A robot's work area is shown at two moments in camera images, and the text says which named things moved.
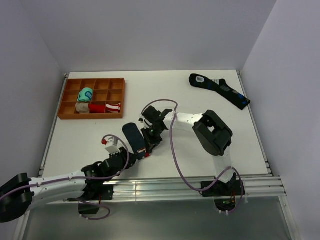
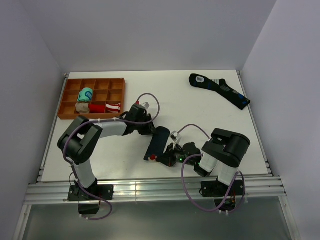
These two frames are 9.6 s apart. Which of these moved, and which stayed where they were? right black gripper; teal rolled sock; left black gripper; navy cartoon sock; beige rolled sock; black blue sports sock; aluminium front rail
Moved: navy cartoon sock; right black gripper; left black gripper
Stayed: black blue sports sock; beige rolled sock; teal rolled sock; aluminium front rail
